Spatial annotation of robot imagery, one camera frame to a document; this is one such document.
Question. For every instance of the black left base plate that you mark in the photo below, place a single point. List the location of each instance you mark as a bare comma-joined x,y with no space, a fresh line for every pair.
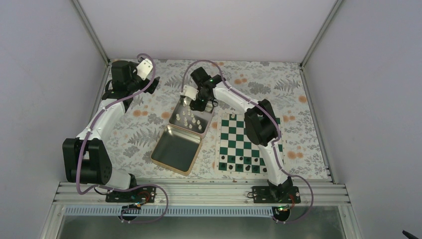
141,195

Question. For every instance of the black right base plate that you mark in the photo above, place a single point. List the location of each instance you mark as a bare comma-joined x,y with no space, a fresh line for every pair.
267,195

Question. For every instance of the floral patterned table mat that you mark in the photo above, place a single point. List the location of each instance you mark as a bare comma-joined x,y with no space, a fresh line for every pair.
136,134

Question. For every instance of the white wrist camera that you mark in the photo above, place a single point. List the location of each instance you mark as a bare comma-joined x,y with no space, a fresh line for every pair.
189,92
144,67

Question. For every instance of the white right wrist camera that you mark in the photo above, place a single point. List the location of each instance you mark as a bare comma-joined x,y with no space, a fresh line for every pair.
189,92

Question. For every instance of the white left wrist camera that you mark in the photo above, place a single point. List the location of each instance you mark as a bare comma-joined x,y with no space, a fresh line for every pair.
144,67

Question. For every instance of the aluminium mounting rail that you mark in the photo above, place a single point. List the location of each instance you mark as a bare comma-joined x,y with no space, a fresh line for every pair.
213,193

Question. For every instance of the open metal tin box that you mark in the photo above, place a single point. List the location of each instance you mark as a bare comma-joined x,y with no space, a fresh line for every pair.
178,146

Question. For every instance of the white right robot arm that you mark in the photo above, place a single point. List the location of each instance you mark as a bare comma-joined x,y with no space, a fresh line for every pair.
259,119

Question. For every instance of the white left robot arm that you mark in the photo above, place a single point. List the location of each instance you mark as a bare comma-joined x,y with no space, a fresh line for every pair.
86,158

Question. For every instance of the green white chess board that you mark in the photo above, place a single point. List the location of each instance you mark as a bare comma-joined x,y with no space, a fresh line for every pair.
235,154

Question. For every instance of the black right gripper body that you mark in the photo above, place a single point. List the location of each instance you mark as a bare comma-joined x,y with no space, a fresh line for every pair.
201,106

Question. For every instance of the white slotted cable duct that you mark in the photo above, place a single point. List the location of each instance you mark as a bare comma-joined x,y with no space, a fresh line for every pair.
171,211

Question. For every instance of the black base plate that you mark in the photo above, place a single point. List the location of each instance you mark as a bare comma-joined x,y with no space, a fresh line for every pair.
267,195
141,195

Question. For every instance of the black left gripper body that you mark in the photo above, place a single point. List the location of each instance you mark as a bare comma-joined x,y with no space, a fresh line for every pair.
132,85

